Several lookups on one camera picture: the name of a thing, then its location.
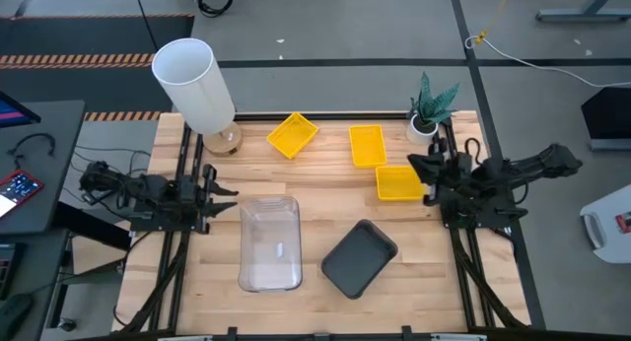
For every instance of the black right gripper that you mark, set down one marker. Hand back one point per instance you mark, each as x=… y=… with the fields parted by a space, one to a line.
x=448 y=176

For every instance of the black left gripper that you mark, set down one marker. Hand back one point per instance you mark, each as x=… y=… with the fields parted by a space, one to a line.
x=192 y=198

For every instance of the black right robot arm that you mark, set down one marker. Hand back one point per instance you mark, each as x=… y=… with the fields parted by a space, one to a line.
x=512 y=176

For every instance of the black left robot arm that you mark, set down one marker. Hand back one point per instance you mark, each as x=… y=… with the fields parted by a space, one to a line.
x=143 y=190

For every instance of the yellow mesh plastic basket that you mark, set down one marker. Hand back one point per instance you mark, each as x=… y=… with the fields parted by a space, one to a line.
x=292 y=135
x=368 y=146
x=397 y=183

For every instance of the green plant in white pot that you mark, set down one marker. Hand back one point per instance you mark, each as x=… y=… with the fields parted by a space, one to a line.
x=426 y=114

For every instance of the white shade table lamp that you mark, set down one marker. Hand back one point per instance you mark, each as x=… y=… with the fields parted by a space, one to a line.
x=194 y=87

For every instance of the dark grey desk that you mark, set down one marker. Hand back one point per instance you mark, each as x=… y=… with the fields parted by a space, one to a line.
x=44 y=193

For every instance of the black box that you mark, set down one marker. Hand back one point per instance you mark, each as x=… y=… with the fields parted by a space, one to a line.
x=609 y=116

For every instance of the white plastic stool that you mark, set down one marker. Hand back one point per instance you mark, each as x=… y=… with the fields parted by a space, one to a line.
x=606 y=232

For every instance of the red tablet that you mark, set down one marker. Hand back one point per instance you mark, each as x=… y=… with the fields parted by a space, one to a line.
x=17 y=189

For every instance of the black hazard striped floor mat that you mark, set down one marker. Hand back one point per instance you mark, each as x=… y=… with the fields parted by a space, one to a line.
x=89 y=35

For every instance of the grey table leg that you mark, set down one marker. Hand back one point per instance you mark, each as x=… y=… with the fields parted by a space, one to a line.
x=581 y=15

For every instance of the computer monitor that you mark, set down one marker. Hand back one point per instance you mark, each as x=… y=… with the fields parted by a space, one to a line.
x=12 y=112

